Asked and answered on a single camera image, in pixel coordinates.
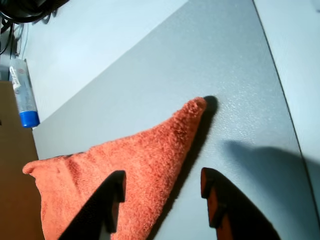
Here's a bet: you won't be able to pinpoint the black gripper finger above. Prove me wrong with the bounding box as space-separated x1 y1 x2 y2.
59 169 126 240
200 166 281 240

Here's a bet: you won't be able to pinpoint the orange terry towel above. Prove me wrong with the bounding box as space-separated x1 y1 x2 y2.
22 96 208 240

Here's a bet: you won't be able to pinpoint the cardboard monitor box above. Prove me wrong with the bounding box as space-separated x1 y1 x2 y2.
0 81 44 240

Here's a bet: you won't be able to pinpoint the clear tube with blue cap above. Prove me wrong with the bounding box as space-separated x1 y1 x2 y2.
8 58 41 129

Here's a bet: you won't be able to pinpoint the black tangled cables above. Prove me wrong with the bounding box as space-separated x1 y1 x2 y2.
0 0 70 57

